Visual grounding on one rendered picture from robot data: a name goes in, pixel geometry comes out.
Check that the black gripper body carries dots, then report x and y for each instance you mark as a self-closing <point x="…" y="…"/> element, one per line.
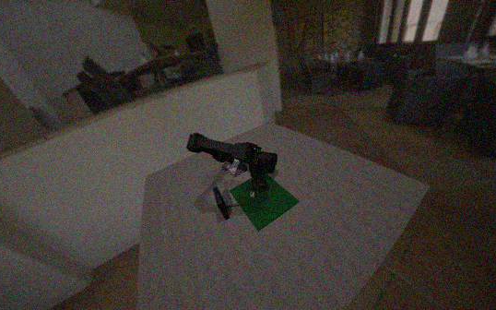
<point x="259" y="183"/>

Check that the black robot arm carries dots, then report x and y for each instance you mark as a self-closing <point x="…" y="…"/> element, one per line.
<point x="244" y="152"/>

